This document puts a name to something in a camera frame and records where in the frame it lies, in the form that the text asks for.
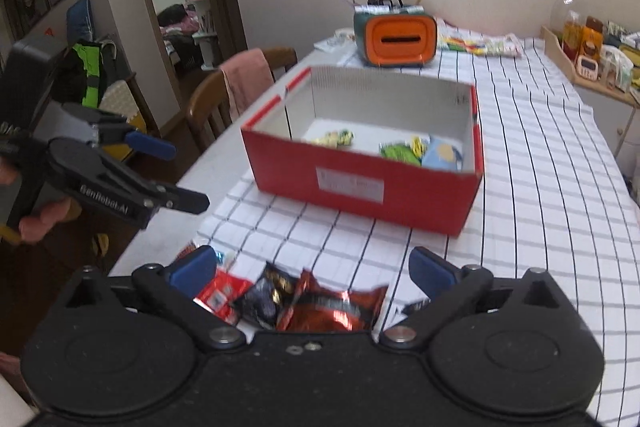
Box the black sesame snack packet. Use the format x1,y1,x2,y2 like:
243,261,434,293
232,262,298,329

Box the light blue snack packet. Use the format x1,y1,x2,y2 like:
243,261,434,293
421,136,463,172

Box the copper brown snack bag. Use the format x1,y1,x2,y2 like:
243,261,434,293
276,270,388,333

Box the yellow long snack packet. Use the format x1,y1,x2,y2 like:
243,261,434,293
409,136,428,159

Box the green stick snack packet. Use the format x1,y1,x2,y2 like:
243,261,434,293
380,143,421,167

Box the pale yellow pastry packet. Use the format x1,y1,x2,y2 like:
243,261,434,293
312,129,354,148

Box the large red snack bag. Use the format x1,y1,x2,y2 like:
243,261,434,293
194,251,253,325

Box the person's left hand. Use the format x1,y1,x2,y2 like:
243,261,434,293
0,156,76,246

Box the wooden chair with towel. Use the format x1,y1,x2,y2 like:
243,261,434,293
186,46,298,153

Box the green black jacket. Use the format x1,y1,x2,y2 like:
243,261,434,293
51,39,118,108

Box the pink towel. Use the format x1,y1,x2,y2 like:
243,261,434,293
219,49,273,121

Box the checkered white tablecloth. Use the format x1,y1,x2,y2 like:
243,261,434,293
193,39,639,426

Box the red cardboard box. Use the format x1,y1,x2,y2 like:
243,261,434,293
241,66,484,236

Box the white cabinet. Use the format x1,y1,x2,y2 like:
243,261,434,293
576,87,639,178

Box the colourful patterned cloth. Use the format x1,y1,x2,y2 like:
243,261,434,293
437,35,523,58

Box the orange green tissue box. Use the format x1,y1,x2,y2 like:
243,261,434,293
354,5,438,67

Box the white timer clock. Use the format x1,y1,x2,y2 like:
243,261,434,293
575,54,599,82

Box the wooden tray shelf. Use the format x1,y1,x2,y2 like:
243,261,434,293
540,26,639,109

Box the orange drink bottle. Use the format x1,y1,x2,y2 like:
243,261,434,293
562,10,582,63

